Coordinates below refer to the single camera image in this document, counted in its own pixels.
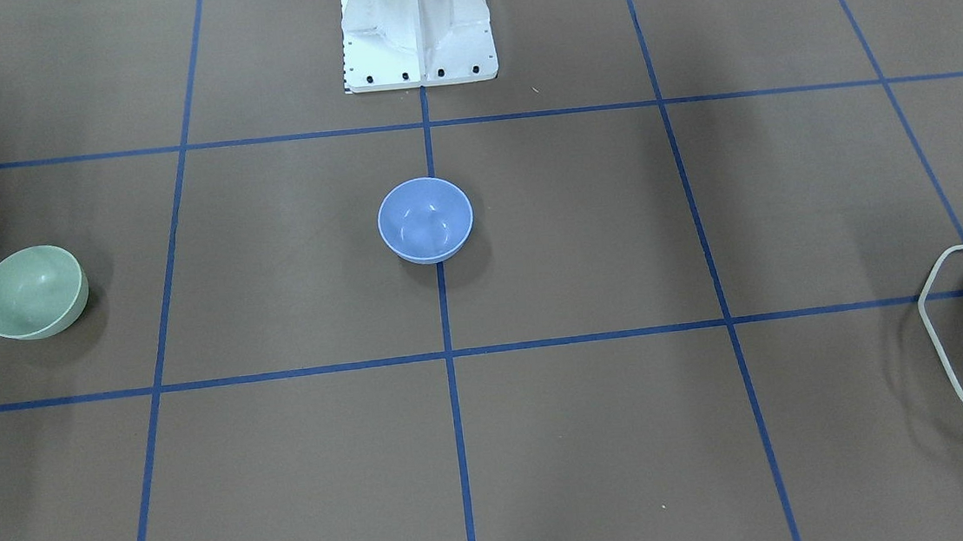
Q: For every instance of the green bowl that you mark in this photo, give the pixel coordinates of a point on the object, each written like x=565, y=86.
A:
x=43, y=291

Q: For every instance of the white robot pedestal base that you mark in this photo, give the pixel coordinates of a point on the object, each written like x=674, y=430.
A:
x=398, y=44

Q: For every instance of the blue bowl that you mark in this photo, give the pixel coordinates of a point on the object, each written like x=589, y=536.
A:
x=426, y=220

